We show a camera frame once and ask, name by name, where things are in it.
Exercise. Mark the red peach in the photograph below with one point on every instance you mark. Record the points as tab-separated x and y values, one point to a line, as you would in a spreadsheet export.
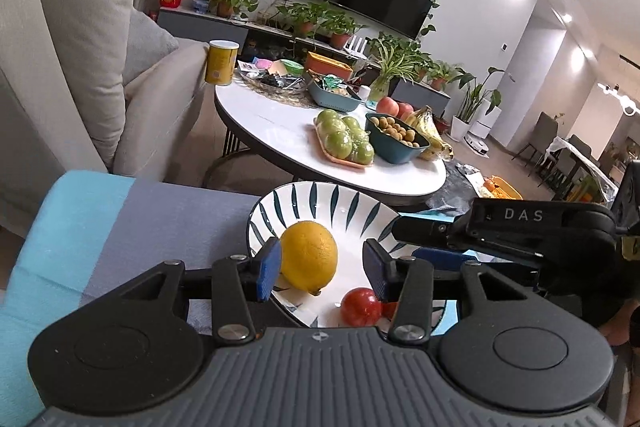
406	111

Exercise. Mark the pack of green apples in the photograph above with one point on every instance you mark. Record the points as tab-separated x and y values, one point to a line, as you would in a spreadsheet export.
345	139

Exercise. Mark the yellow tin can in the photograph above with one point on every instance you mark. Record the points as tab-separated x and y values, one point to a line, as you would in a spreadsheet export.
221	64

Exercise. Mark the teal bowl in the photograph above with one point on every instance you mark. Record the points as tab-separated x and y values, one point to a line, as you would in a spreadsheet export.
395	152

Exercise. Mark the white chandelier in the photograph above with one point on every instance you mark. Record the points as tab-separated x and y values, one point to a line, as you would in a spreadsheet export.
620	99

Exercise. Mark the glass tray of snacks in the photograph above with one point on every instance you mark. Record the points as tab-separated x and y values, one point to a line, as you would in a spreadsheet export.
270	84

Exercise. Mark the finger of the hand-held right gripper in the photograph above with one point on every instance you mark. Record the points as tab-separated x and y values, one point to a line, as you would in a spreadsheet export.
440	255
425	229

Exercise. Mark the spider plant in glass vase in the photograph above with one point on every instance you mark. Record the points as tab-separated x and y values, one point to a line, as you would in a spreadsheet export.
395	62

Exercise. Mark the blue and white porcelain jar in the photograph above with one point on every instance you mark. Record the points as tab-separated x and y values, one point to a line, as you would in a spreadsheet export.
201	4

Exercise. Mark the grey dining chair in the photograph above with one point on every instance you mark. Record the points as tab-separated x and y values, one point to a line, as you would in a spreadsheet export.
567	162
537	137

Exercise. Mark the round white table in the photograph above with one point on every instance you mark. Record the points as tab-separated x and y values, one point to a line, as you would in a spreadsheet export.
280	132

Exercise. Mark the yellow lemon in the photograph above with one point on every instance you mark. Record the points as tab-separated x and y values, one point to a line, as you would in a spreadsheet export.
310	257

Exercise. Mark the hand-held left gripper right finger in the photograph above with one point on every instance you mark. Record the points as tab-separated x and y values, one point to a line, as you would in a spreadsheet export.
375	274

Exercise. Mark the white router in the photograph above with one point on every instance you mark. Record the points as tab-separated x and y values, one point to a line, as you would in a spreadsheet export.
356	48

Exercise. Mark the red apples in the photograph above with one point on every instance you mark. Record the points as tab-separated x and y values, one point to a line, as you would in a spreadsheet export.
387	107

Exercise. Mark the orange rectangular box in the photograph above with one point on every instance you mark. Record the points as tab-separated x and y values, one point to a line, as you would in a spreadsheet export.
327	64

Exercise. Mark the beige sofa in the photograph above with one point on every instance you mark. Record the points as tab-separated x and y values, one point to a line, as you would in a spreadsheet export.
165	107

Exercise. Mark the yellow plastic basket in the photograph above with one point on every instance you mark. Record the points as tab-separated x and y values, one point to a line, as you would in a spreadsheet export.
502	189

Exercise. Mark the white bowl with dark stripes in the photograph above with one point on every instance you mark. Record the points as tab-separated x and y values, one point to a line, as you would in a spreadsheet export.
320	207

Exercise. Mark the teal rectangular basket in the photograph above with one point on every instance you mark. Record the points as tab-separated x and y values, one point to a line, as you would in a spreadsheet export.
332	102

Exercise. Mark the blue and grey striped cloth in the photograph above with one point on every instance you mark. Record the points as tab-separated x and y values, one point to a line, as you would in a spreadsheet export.
75	232

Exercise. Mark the red tomato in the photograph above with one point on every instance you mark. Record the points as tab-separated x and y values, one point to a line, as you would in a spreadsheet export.
360	307

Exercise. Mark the small white jar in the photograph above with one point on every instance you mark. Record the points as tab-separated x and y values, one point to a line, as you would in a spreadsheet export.
364	93

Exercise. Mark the dining table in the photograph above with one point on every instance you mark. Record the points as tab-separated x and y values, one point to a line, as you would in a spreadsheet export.
595	172

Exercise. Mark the potted green plant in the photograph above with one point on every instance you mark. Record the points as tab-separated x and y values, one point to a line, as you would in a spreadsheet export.
342	29
440	74
302	19

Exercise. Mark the green plastic container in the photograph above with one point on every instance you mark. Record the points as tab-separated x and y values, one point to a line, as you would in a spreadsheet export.
289	68

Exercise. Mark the bunch of bananas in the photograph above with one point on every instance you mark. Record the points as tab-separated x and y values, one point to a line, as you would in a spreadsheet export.
435	139

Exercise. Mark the white robot vacuum dock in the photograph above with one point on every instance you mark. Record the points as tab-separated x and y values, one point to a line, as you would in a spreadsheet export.
479	134

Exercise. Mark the tall plant in white pot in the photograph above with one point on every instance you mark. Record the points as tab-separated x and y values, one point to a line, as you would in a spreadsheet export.
470	107

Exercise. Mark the beige sofa cushion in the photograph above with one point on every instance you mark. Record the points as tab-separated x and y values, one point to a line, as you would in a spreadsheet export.
85	7

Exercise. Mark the grey throw pillow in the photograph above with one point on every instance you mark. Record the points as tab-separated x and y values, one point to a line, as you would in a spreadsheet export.
145	47

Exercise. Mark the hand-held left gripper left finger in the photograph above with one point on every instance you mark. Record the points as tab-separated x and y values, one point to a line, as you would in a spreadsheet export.
267	269

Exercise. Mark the pile of longans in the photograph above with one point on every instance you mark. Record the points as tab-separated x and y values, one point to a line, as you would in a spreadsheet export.
397	129

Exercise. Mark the grey television cabinet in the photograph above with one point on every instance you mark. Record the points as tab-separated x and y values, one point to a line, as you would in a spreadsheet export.
200	24

